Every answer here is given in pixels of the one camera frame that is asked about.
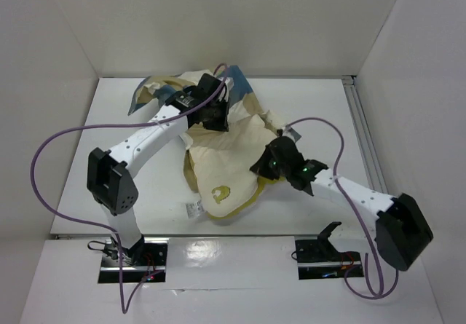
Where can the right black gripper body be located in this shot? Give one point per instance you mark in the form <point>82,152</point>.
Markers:
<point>265,165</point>

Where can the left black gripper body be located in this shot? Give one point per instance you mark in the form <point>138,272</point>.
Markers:
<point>217,116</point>

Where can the cream quilted pillow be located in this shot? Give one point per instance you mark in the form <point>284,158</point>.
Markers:
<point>217,164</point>

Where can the blue beige patchwork pillowcase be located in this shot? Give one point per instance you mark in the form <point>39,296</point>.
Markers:
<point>246,147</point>

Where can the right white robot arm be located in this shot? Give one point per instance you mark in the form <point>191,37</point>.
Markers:
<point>401,230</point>

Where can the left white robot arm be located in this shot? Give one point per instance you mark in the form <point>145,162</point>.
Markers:
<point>110,173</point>

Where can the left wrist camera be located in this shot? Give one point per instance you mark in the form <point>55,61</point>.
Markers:
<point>208,84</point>

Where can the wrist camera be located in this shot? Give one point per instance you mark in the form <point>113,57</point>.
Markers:
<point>208,84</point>
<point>287,132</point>

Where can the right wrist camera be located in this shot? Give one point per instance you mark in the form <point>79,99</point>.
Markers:
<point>287,132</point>

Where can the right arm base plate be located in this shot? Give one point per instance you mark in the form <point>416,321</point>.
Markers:
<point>318,259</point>

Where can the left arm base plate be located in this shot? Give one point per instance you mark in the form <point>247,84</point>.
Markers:
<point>149,265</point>

